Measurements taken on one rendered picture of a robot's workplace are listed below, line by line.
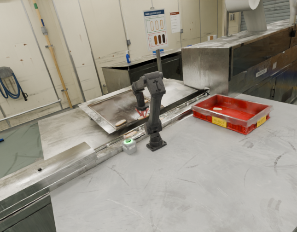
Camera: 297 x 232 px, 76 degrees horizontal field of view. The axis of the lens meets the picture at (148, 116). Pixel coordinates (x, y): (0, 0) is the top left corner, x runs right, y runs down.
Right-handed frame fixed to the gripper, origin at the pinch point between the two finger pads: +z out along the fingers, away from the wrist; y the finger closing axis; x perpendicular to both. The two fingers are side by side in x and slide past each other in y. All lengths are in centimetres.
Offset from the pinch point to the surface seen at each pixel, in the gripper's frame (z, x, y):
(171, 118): 7.6, -19.8, -10.1
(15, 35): -73, 17, 371
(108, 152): 7.1, 37.7, -9.9
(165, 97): 4.5, -42.7, 19.9
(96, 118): 2.0, 24.4, 32.4
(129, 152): 8.8, 27.3, -18.1
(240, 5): -65, -144, 5
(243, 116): 11, -58, -49
